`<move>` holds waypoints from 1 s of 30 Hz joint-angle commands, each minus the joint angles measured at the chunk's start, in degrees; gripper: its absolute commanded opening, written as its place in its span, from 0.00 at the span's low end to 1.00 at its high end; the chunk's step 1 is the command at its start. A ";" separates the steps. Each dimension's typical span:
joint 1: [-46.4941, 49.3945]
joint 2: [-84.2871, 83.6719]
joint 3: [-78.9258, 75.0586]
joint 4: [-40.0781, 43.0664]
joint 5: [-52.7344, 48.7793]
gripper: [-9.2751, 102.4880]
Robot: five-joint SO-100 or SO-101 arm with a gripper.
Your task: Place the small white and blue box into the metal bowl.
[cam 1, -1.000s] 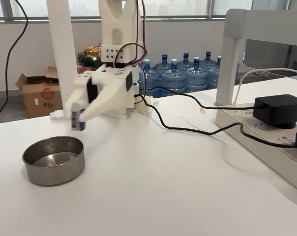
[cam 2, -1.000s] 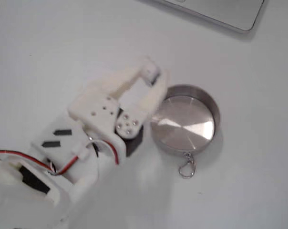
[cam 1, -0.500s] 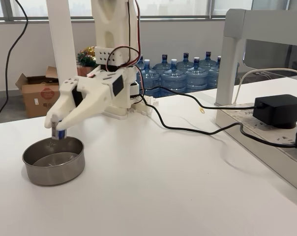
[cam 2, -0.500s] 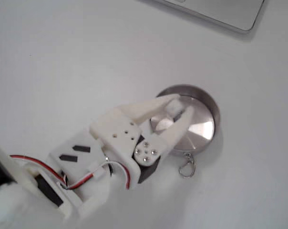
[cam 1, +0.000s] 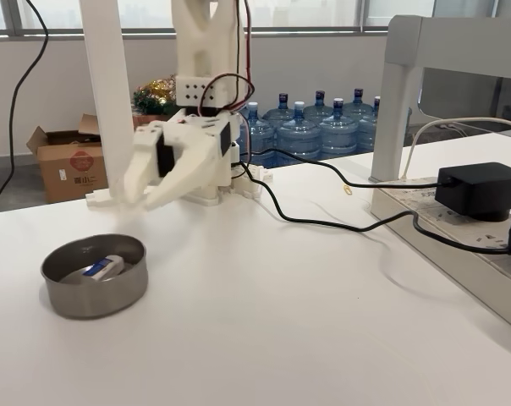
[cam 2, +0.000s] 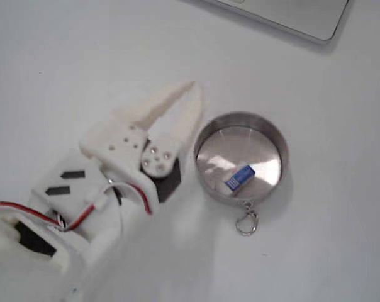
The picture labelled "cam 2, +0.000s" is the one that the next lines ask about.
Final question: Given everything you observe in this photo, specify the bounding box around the metal carabiner clip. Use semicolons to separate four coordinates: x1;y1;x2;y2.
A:
235;201;260;237

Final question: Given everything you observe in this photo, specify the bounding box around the red black servo cable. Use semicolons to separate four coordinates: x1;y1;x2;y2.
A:
0;183;154;234

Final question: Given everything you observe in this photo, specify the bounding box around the small white and blue box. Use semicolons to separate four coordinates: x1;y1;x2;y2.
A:
223;164;256;194

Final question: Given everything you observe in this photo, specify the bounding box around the silver laptop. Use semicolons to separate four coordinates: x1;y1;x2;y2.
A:
183;0;350;43

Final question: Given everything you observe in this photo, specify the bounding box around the round metal bowl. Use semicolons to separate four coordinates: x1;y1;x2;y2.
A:
193;110;294;207

